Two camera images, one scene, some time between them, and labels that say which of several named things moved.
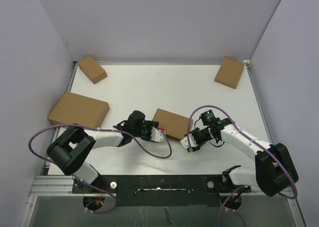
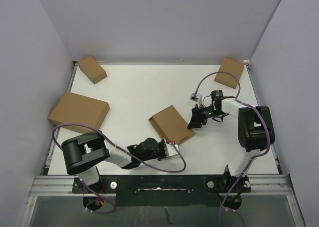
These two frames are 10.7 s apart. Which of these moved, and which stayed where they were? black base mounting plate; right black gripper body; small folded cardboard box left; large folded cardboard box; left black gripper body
Moved: right black gripper body; left black gripper body
Stayed: small folded cardboard box left; black base mounting plate; large folded cardboard box
